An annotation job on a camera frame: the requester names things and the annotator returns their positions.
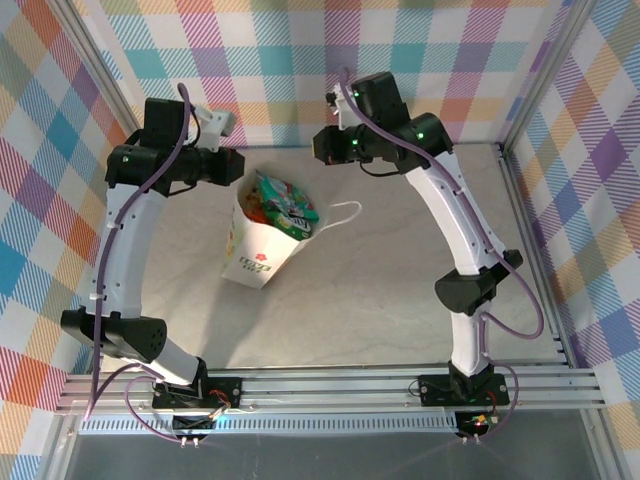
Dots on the teal snack packet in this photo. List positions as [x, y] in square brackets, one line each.
[272, 192]

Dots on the white printed paper bag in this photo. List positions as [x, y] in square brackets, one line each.
[250, 260]

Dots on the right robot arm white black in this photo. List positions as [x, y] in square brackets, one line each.
[450, 215]

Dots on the black base plate right arm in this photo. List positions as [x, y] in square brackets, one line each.
[435, 390]

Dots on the black base plate left arm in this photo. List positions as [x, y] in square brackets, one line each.
[225, 387]

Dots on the small black controller box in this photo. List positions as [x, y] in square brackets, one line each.
[472, 425]
[192, 425]

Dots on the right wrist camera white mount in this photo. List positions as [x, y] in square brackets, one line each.
[345, 112]

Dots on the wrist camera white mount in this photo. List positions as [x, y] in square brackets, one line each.
[215, 127]
[345, 112]

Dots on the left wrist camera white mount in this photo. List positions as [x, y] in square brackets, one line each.
[215, 127]

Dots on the aluminium frame post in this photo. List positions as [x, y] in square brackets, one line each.
[102, 75]
[545, 75]

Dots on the aluminium side rail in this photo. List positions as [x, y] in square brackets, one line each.
[516, 200]

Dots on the aluminium frame rail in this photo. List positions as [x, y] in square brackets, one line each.
[325, 390]

